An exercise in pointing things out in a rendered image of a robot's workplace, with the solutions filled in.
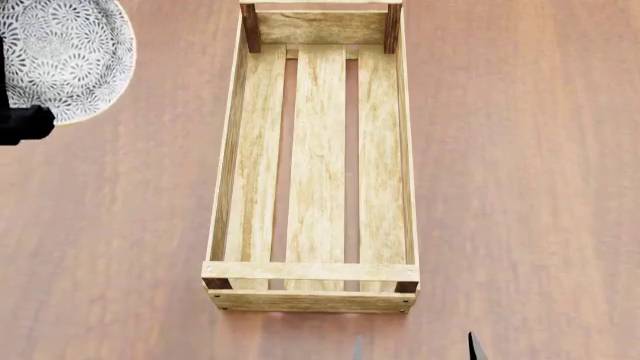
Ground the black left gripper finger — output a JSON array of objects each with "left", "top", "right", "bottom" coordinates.
[{"left": 0, "top": 36, "right": 9, "bottom": 109}]

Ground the grey floral patterned bowl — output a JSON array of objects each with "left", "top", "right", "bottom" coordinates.
[{"left": 0, "top": 0, "right": 137, "bottom": 127}]

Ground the light wooden slatted crate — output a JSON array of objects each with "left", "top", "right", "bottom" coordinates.
[{"left": 200, "top": 0, "right": 421, "bottom": 315}]

